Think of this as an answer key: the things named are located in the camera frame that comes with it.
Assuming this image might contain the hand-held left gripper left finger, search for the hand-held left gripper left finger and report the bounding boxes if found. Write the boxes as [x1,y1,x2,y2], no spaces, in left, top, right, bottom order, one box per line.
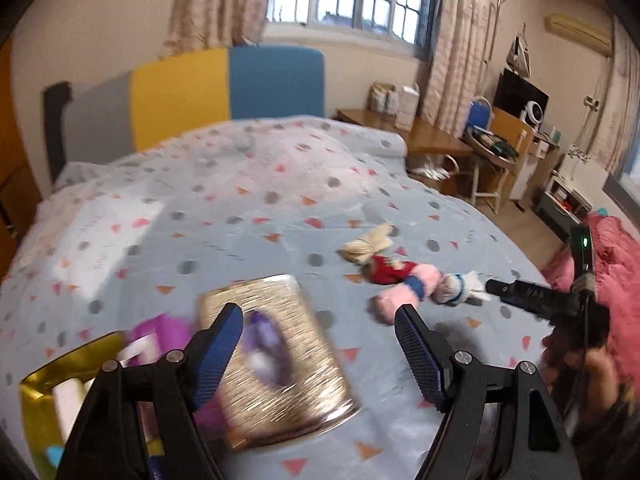
[55,302,246,480]

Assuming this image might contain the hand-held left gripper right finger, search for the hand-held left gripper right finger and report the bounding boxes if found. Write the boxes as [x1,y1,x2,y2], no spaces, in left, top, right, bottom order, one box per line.
[394,304,583,480]

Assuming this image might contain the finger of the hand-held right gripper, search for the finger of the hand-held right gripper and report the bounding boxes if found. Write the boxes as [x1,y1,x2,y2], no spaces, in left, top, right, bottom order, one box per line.
[485,279,583,323]

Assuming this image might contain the white plush toy blue stripe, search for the white plush toy blue stripe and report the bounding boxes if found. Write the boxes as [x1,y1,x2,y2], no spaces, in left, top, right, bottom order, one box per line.
[432,271,493,307]

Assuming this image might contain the red knitted doll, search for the red knitted doll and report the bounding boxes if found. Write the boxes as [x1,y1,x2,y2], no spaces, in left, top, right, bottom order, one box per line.
[362,255,418,284]

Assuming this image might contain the gold glitter tissue box cover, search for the gold glitter tissue box cover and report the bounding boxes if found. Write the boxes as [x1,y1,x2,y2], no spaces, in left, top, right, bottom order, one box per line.
[195,274,363,453]

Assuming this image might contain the gold metal tin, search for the gold metal tin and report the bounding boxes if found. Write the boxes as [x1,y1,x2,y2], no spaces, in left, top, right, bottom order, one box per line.
[20,331,166,480]

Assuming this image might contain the person's right hand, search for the person's right hand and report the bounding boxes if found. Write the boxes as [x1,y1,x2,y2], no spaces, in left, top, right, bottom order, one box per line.
[541,332,626,433]

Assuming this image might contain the pink blanket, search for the pink blanket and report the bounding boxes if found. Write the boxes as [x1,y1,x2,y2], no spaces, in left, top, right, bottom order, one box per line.
[542,212,640,386]

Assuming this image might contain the low grey cabinet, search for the low grey cabinet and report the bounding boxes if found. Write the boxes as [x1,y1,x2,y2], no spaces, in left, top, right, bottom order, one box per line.
[535,170,594,227]

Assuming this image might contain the rattan chair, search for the rattan chair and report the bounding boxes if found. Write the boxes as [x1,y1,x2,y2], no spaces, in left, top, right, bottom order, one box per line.
[440,127,527,212]

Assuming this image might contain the white slippers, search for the white slippers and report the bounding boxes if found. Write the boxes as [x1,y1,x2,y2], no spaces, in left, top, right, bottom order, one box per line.
[407,160,452,182]

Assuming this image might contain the patterned white bed cover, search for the patterned white bed cover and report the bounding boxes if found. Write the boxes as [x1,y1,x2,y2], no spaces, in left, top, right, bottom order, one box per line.
[0,115,561,480]

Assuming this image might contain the white desk fan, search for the white desk fan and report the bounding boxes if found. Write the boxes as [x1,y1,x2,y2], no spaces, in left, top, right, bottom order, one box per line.
[520,101,544,127]

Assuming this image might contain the blue chair back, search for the blue chair back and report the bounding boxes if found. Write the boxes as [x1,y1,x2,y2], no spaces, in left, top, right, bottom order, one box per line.
[467,97,494,134]

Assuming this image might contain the black monitor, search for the black monitor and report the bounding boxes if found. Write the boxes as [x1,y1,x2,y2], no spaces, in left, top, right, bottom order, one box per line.
[494,67,550,122]

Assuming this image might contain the pale striped curtain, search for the pale striped curtain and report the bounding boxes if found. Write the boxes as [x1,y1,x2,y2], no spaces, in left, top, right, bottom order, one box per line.
[580,10,640,177]

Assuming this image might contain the white carton box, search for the white carton box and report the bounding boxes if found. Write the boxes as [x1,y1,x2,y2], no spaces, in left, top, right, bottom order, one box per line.
[395,85,422,129]

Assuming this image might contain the brown packets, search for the brown packets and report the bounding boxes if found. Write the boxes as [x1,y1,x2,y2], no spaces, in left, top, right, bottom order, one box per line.
[370,82,399,114]

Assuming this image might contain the pink striped curtain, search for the pink striped curtain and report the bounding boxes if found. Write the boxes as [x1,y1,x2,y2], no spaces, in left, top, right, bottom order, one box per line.
[429,0,497,137]

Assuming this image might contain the grey yellow blue headboard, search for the grey yellow blue headboard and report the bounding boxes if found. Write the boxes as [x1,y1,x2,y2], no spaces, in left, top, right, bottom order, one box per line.
[60,45,326,181]

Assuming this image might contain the metal clothes rack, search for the metal clothes rack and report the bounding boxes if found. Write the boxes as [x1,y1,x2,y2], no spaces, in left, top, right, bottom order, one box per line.
[482,0,532,81]

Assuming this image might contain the wooden wardrobe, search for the wooden wardrobe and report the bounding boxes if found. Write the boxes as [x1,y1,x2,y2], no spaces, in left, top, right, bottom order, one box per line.
[0,40,44,271]

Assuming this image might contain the black rolled mat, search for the black rolled mat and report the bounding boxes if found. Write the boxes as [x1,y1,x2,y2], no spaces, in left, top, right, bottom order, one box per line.
[42,81,74,187]

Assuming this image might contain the beige patterned curtain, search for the beige patterned curtain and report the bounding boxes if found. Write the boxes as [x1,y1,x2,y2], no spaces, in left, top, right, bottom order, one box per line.
[165,0,278,58]

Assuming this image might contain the wall air conditioner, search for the wall air conditioner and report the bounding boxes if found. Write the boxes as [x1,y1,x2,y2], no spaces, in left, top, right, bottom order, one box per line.
[545,14,613,57]

